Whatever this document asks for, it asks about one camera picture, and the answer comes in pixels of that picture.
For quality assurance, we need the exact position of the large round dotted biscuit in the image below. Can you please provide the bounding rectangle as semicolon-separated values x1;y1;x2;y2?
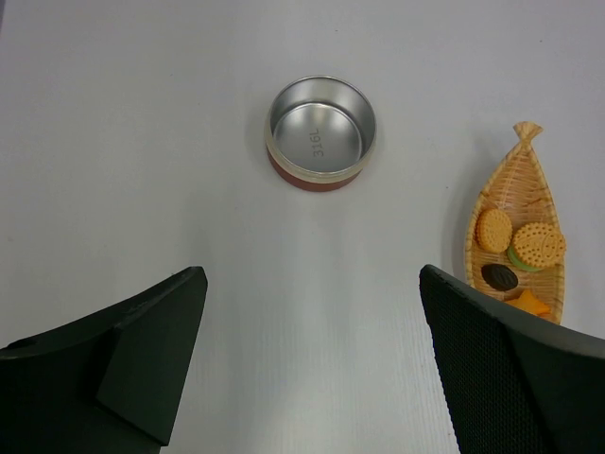
510;222;566;269

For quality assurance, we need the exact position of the small round sandwich cookie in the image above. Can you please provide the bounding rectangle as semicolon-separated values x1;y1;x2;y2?
475;208;512;253

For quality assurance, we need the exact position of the boat-shaped woven basket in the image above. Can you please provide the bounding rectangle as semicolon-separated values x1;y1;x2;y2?
465;121;564;324

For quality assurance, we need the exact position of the green round cookie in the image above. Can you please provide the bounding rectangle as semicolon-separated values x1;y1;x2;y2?
507;246;542;272

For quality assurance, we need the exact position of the orange fish-shaped cookie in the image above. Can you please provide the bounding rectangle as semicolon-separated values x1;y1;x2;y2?
506;289;550;317

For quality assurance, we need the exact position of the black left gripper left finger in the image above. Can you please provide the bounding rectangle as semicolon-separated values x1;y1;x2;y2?
1;267;208;453

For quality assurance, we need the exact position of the dark chocolate leaf cookie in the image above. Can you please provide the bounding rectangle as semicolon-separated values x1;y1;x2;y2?
481;264;519;291

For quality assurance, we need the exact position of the steel bowl with red base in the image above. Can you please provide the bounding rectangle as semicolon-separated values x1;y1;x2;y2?
264;76;377;192

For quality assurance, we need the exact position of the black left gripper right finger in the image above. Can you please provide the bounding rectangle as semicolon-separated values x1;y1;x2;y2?
420;265;604;453

